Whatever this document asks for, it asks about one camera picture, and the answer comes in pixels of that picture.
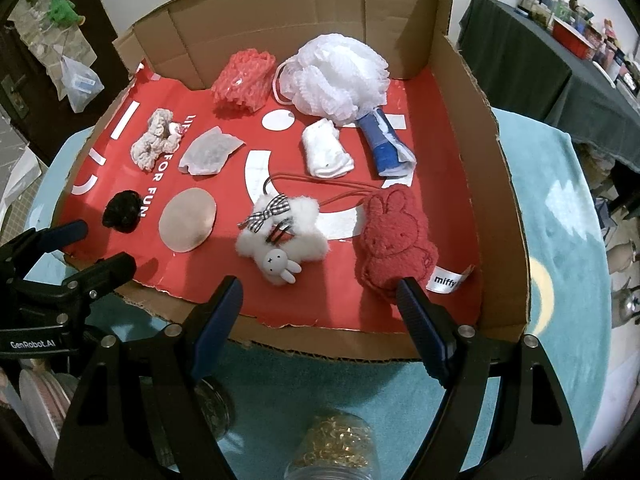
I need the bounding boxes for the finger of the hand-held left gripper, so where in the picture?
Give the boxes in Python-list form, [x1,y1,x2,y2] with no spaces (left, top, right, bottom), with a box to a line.
[15,252,137,307]
[0,219,89,267]

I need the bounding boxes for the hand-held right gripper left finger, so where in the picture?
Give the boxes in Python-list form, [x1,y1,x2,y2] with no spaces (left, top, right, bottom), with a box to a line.
[52,275,244,480]

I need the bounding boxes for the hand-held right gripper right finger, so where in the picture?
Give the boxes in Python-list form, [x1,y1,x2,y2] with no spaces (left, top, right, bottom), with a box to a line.
[396,276,587,480]

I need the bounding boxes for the black fluffy scrunchie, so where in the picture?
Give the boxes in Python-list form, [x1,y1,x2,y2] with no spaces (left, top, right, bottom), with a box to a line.
[102,190,145,233]

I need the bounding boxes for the red rabbit plush pouch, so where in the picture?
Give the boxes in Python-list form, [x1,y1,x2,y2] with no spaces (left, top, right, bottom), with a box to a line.
[263,172,474,304]

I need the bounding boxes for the beige round powder puff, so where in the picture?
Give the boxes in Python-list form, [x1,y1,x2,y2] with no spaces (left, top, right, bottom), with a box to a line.
[158,187,217,252]

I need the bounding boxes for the white fluffy rabbit keychain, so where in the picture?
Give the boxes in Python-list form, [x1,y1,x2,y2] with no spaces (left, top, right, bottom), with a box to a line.
[235,192,329,287]

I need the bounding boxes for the cream crocheted scrunchie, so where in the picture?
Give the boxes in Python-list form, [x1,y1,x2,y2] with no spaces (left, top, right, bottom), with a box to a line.
[130,109,187,172]

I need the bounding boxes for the white paper sachet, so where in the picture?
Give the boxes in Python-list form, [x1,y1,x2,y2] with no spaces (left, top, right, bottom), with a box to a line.
[180,126,247,177]

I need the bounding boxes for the blue roll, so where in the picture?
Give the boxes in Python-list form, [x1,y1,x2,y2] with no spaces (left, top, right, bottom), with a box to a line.
[357,108,417,177]

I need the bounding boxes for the white sock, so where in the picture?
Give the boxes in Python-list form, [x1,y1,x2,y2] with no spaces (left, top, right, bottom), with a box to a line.
[301,119,355,178]

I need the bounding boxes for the red foam net sleeve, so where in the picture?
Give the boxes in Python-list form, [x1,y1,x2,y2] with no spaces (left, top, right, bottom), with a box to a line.
[211,49,277,113]

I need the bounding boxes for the white mesh bath pouf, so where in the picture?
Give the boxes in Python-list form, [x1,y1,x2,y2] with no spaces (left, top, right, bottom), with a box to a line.
[274,33,391,125]

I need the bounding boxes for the cardboard box with red inside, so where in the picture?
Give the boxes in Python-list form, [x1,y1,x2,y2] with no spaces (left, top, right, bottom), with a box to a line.
[50,0,531,363]

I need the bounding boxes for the glass jar with dark contents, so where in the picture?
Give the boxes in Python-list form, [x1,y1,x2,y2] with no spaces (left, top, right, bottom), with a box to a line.
[192,377,236,443]

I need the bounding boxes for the glass jar with gold contents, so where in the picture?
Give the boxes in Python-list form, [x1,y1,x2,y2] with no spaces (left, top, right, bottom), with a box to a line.
[285,407,376,480]

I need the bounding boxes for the clear plastic bag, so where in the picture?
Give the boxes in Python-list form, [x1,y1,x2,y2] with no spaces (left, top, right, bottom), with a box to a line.
[60,55,106,113]

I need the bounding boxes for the teal plush blanket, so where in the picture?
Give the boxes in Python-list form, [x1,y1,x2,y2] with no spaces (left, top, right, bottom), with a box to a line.
[30,105,613,480]

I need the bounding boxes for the beige hanging organizer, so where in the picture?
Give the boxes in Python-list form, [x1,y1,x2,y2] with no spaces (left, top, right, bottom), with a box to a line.
[7,0,98,101]

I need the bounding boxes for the green plush toy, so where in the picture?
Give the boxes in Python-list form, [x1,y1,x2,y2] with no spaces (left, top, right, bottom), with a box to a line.
[48,0,81,26]

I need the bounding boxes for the table with dark cloth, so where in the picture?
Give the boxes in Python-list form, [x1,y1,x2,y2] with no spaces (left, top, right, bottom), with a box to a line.
[457,0,640,171]

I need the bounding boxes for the red plastic bin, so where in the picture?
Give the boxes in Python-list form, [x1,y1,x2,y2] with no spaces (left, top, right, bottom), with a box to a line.
[551,17,601,60]

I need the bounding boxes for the metal door handle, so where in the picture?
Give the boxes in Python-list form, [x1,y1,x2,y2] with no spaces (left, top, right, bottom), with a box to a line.
[0,75,28,116]

